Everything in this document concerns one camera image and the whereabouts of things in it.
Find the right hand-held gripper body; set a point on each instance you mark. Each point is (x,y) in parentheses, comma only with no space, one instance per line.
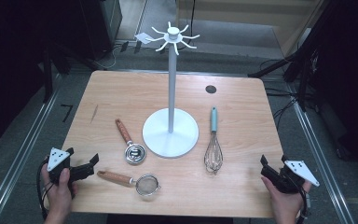
(300,169)

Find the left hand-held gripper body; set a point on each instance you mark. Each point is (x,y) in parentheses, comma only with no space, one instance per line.
(57,158)

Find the white utensil rack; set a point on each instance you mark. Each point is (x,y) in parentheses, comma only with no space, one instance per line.
(171,93)

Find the person's left hand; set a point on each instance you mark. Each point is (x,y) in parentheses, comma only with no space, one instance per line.
(59,196)

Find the person's right hand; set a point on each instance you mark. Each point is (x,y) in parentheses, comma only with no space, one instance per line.
(287,207)

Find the dark round table grommet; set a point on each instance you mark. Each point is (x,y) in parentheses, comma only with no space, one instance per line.
(211,89)

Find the black stand leg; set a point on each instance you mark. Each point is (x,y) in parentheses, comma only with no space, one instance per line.
(272,67)

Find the black cabinet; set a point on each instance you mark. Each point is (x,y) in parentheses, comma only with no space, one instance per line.
(102,25)

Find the white paper tag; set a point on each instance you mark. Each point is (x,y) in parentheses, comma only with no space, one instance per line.
(143,38)

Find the metal floor rail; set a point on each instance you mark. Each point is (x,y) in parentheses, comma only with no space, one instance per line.
(320,155)
(18,155)

